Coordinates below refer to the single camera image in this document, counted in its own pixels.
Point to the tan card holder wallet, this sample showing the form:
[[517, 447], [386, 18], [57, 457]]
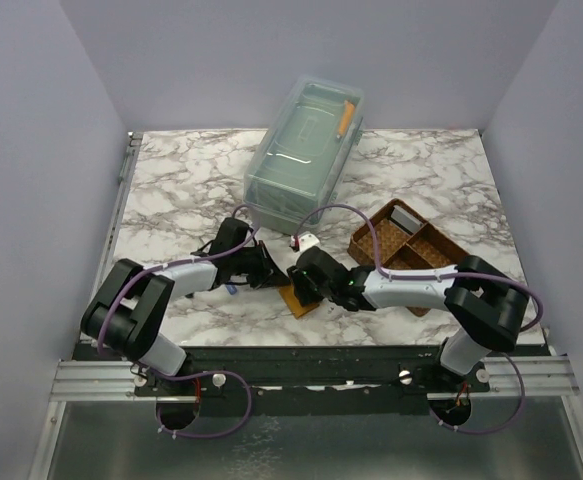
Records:
[[293, 303]]

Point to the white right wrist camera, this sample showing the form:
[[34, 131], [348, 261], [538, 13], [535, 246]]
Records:
[[303, 242]]

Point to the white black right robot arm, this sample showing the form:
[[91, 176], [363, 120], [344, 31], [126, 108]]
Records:
[[488, 306]]

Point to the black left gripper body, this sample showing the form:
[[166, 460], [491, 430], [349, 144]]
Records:
[[242, 261]]

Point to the brown woven divided basket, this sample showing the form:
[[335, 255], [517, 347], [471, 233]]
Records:
[[428, 248]]

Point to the orange utility knife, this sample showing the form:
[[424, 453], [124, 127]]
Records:
[[346, 118]]

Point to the clear plastic storage box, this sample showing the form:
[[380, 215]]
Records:
[[298, 166]]

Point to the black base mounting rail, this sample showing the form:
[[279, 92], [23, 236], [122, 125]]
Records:
[[298, 381]]

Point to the grey credit card stack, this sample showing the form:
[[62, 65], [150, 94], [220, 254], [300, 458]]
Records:
[[404, 220]]

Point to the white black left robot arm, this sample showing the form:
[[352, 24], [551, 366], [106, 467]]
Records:
[[127, 310]]

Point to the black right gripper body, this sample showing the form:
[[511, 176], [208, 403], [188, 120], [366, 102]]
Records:
[[307, 291]]

